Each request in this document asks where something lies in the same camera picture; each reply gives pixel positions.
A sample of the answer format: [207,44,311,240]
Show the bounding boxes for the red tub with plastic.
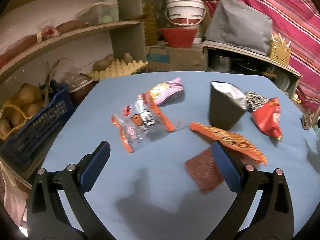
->
[68,81,98,107]

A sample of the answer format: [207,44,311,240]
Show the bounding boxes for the pink striped curtain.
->
[204,0,319,112]

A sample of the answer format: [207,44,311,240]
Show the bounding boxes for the orange snack bag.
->
[189,122,267,166]

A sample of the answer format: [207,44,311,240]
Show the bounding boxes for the sweet potatoes in net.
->
[1,20,88,67]

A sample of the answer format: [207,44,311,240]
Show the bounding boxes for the wooden shelf unit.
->
[1,0,146,81]

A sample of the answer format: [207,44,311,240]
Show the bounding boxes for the yellow cutlery basket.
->
[268,32,291,66]

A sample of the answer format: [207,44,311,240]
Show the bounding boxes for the low wooden side shelf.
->
[202,41,302,99]

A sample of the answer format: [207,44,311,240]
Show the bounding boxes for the red chip bag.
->
[252,98,283,141]

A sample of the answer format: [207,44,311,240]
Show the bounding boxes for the pink candy wrapper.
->
[149,77,184,106]

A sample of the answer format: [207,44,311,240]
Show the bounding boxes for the grey fabric cover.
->
[204,0,273,56]

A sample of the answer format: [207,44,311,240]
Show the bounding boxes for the blue plastic crate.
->
[1,80,74,169]

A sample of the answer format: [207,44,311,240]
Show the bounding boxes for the red plastic bowl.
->
[161,28,197,48]

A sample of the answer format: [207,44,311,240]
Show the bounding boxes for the cardboard box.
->
[146,44,207,72]

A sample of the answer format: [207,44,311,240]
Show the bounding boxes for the yellow egg tray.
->
[86,60,149,82]

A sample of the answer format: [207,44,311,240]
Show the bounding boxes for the white red plastic bucket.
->
[165,0,206,26]

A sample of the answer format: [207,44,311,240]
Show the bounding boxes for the potatoes in net bag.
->
[1,83,44,141]

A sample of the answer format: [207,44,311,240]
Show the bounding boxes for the small brown crumpled scrap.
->
[301,108,315,131]

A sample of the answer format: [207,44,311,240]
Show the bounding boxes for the black foil-lined pouch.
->
[209,81,247,130]

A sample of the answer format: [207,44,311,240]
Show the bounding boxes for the clear plastic container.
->
[75,0,119,25]

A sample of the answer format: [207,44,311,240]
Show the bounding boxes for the clear orange snack wrapper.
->
[111,91,176,153]

